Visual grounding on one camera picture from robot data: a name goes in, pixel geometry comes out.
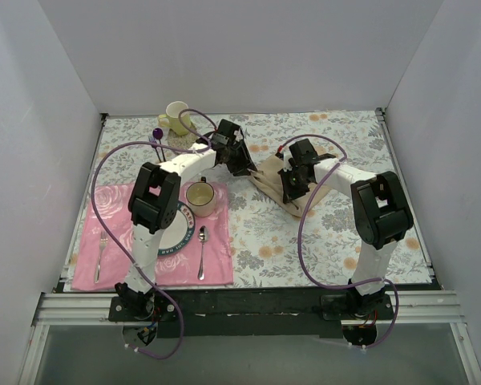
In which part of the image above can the beige cloth napkin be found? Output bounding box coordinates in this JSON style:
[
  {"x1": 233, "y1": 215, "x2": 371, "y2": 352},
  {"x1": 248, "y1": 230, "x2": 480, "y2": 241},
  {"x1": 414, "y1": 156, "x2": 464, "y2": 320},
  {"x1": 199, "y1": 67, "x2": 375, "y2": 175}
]
[{"x1": 250, "y1": 155, "x2": 316, "y2": 217}]

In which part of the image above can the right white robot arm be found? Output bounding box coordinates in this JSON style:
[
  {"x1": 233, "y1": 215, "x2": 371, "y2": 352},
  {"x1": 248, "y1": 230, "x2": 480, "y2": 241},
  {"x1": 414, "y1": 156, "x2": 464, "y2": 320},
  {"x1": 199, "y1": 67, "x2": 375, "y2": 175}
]
[{"x1": 276, "y1": 134, "x2": 414, "y2": 319}]

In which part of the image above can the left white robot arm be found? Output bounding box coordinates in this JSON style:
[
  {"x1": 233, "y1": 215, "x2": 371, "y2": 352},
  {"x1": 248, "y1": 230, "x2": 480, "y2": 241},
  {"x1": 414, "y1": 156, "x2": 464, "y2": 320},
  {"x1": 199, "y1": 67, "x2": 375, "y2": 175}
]
[{"x1": 115, "y1": 120, "x2": 256, "y2": 321}]

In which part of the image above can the round woven coaster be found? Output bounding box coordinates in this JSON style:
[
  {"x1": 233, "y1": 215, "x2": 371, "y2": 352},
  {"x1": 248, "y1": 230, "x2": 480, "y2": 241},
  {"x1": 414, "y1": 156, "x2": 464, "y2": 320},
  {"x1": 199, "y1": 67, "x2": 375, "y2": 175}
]
[{"x1": 167, "y1": 128, "x2": 198, "y2": 149}]

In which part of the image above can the cream mug dark rim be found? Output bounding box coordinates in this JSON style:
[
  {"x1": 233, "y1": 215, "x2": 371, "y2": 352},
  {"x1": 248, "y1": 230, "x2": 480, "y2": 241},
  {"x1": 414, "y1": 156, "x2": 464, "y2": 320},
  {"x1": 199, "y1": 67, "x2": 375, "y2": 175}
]
[{"x1": 185, "y1": 176, "x2": 216, "y2": 217}]

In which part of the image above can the yellow mug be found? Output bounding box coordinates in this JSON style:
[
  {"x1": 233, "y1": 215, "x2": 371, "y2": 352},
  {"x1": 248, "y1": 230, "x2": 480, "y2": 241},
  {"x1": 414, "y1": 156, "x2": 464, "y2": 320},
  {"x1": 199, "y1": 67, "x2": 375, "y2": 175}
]
[{"x1": 157, "y1": 101, "x2": 192, "y2": 136}]

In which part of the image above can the purple plastic spoon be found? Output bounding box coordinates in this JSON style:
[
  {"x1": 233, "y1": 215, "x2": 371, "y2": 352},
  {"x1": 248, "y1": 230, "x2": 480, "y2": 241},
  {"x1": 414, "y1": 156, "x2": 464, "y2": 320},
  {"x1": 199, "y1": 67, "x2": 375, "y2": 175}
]
[{"x1": 152, "y1": 128, "x2": 166, "y2": 162}]

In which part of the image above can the purple plastic fork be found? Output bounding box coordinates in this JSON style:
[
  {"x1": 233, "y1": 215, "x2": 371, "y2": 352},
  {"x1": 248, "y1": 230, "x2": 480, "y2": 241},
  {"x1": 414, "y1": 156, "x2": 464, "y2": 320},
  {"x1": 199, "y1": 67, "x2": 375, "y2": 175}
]
[{"x1": 148, "y1": 135, "x2": 166, "y2": 163}]

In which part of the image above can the silver metal spoon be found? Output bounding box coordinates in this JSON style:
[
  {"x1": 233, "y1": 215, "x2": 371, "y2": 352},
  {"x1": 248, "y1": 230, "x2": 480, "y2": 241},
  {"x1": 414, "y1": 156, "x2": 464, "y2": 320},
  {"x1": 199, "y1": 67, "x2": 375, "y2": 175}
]
[{"x1": 197, "y1": 225, "x2": 209, "y2": 281}]

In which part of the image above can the white plate teal rim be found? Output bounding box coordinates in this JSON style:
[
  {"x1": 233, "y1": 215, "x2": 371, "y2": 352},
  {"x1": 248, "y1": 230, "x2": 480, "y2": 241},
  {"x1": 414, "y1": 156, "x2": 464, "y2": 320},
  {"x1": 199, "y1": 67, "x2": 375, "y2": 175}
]
[{"x1": 132, "y1": 200, "x2": 196, "y2": 257}]

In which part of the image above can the silver metal fork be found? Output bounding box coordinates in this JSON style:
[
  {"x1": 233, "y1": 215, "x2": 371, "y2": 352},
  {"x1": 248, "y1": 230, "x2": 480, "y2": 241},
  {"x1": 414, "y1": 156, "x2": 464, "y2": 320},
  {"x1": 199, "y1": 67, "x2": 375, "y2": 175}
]
[{"x1": 94, "y1": 231, "x2": 108, "y2": 283}]

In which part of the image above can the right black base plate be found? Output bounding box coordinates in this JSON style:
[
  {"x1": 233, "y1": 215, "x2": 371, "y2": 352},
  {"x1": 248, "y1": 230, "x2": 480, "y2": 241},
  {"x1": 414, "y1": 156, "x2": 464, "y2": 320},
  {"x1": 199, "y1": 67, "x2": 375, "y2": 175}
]
[{"x1": 320, "y1": 289, "x2": 394, "y2": 320}]

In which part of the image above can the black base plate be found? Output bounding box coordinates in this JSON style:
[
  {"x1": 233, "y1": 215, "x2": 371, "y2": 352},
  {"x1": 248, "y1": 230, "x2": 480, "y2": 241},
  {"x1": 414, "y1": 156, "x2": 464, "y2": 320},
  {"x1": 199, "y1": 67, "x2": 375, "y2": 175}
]
[
  {"x1": 320, "y1": 289, "x2": 394, "y2": 320},
  {"x1": 107, "y1": 295, "x2": 178, "y2": 322}
]

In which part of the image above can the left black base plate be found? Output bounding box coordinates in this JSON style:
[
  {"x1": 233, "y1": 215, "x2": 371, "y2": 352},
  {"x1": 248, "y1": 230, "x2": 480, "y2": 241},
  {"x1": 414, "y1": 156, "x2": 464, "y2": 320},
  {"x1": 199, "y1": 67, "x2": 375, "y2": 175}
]
[{"x1": 107, "y1": 295, "x2": 178, "y2": 322}]

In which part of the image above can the aluminium frame rail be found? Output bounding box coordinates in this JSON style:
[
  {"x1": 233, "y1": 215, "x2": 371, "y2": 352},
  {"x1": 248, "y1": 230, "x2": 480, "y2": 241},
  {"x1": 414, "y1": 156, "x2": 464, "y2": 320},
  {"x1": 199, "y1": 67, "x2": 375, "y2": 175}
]
[{"x1": 33, "y1": 288, "x2": 465, "y2": 326}]

